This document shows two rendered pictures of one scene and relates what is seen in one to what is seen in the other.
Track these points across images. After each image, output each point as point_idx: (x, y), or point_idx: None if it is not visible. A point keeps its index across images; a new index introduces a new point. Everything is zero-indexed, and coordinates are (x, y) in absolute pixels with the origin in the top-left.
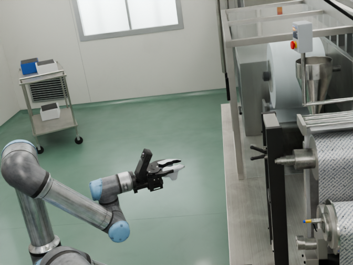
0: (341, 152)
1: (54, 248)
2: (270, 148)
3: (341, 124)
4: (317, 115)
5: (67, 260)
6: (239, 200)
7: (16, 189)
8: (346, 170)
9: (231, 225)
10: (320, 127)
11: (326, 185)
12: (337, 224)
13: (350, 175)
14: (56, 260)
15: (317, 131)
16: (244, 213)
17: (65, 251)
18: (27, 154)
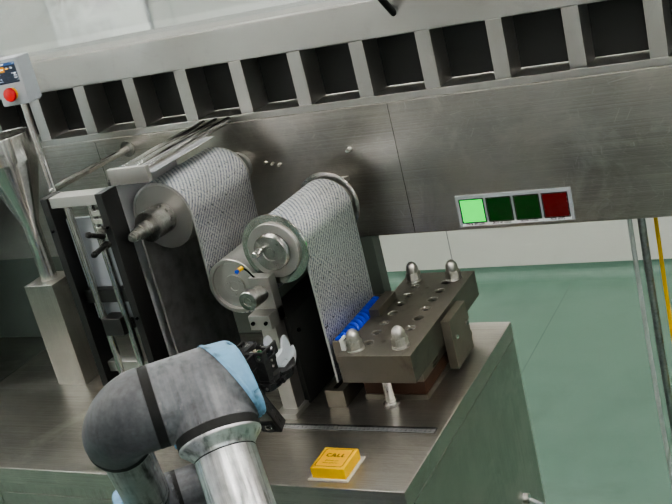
0: (199, 184)
1: (112, 381)
2: (113, 223)
3: (174, 154)
4: (132, 162)
5: (168, 359)
6: None
7: None
8: (214, 205)
9: (30, 464)
10: (155, 167)
11: (206, 236)
12: (295, 226)
13: (219, 213)
14: (152, 371)
15: (127, 193)
16: (19, 447)
17: (138, 367)
18: None
